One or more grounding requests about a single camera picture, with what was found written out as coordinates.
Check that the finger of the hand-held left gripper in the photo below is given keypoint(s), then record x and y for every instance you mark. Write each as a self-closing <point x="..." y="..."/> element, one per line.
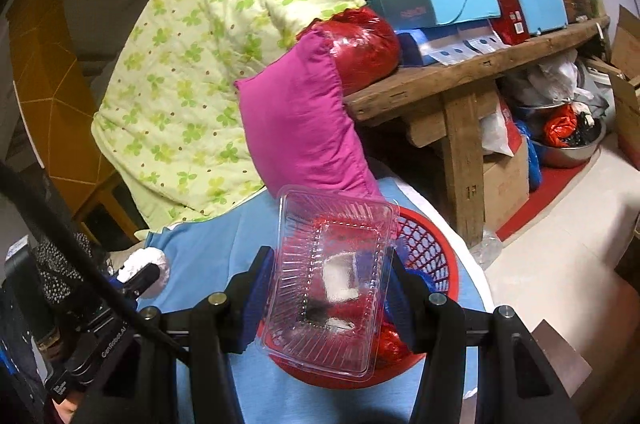
<point x="145" y="276"/>

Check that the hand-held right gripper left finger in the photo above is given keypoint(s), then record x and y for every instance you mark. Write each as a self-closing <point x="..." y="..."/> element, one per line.
<point x="255" y="304"/>

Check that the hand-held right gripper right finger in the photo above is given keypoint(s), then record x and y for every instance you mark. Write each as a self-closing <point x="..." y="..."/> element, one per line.
<point x="402" y="306"/>

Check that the white paper ball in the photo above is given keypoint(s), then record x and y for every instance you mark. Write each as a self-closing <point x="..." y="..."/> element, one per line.
<point x="142" y="256"/>

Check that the red plastic basket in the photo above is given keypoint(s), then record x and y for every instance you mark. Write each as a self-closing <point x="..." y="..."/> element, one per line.
<point x="425" y="244"/>

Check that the clear plastic clamshell container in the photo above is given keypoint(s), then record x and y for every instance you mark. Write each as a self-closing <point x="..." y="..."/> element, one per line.
<point x="330" y="224"/>

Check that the light blue blanket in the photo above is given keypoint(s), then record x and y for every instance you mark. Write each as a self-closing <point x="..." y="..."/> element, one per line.
<point x="210" y="244"/>

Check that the black white-dotted cloth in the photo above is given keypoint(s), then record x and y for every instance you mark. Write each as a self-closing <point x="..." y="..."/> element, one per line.
<point x="60" y="264"/>

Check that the clear plastic bag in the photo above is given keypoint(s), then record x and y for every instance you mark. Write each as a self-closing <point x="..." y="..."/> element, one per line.
<point x="485" y="249"/>

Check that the small brown cardboard box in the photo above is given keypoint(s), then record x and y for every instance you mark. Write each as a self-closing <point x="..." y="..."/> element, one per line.
<point x="505" y="189"/>

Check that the red floor mat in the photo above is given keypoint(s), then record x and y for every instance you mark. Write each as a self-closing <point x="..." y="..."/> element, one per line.
<point x="545" y="199"/>

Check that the magenta pillow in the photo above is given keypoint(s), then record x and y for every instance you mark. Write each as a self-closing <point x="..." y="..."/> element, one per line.
<point x="300" y="119"/>

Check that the large brown box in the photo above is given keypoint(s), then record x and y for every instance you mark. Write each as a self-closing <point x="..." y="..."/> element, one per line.
<point x="600" y="329"/>

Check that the green floral quilt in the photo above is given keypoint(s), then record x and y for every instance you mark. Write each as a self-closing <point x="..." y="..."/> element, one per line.
<point x="190" y="79"/>

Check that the rough wooden bench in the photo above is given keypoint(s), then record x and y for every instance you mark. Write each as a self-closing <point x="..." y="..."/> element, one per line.
<point x="425" y="89"/>

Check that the orange wooden cabinet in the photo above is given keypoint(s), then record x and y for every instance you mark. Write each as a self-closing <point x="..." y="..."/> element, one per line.
<point x="50" y="79"/>

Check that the metal basin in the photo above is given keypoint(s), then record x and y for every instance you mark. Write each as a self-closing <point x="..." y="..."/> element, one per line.
<point x="565" y="154"/>

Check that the orange-red plastic bag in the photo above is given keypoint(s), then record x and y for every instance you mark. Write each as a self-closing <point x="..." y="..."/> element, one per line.
<point x="560" y="127"/>

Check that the shiny red plastic bag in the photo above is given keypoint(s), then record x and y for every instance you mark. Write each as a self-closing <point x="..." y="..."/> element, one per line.
<point x="365" y="49"/>

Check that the blue dotted packages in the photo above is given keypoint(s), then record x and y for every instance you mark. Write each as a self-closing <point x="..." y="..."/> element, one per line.
<point x="450" y="47"/>

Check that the white plastic bags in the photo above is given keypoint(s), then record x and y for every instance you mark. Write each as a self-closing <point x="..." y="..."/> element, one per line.
<point x="550" y="74"/>

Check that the open cardboard box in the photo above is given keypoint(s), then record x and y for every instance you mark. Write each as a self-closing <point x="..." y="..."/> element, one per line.
<point x="627" y="104"/>

